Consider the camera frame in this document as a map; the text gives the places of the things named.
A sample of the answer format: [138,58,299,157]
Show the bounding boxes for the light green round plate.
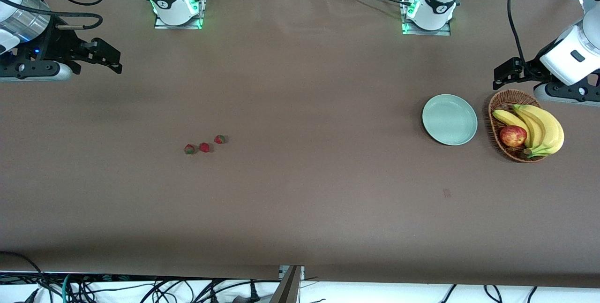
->
[422,94,478,146]

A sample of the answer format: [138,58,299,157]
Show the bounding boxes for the brown wicker basket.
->
[488,89,549,163]

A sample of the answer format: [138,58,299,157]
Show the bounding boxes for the red apple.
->
[499,125,528,148]

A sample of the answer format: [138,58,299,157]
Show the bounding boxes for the yellow banana bunch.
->
[492,104,565,159]

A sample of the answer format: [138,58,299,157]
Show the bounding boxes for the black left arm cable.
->
[507,0,540,78]

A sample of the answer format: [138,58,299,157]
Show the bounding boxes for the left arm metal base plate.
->
[400,0,452,37]

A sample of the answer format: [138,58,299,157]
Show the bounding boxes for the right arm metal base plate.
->
[154,0,208,30]

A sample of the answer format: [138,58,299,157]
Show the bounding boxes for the black cable with plug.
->
[205,280,283,303]

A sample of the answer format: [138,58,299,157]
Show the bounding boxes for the aluminium profile post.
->
[270,265,305,303]

